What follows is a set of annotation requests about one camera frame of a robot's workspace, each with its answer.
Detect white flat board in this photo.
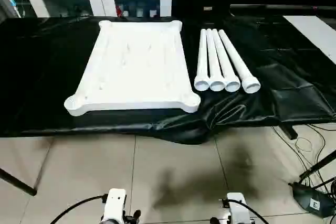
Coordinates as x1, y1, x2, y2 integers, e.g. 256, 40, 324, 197
283, 15, 336, 51

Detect white plastic table leg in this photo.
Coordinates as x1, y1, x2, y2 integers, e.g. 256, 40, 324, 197
206, 28, 226, 92
194, 29, 211, 91
212, 28, 241, 93
218, 29, 261, 94

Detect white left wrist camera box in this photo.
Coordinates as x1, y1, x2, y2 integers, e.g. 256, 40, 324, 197
101, 188, 128, 224

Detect black mat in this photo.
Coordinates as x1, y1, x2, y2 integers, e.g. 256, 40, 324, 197
0, 14, 336, 145

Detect thin black floor cables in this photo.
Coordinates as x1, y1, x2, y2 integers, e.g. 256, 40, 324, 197
273, 123, 336, 193

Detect black metal rail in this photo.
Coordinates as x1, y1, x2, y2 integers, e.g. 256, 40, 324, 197
230, 4, 336, 17

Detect black stand leg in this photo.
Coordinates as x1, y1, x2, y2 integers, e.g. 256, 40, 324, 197
298, 150, 336, 182
0, 168, 38, 197

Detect white plastic table top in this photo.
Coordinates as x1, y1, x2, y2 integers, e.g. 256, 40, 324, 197
64, 19, 201, 116

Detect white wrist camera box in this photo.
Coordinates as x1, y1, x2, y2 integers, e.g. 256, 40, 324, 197
225, 193, 249, 224
101, 188, 128, 224

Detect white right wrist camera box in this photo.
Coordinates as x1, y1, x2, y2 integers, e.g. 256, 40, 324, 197
225, 193, 249, 224

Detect black power adapter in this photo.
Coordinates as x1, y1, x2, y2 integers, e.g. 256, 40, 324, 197
290, 181, 336, 217

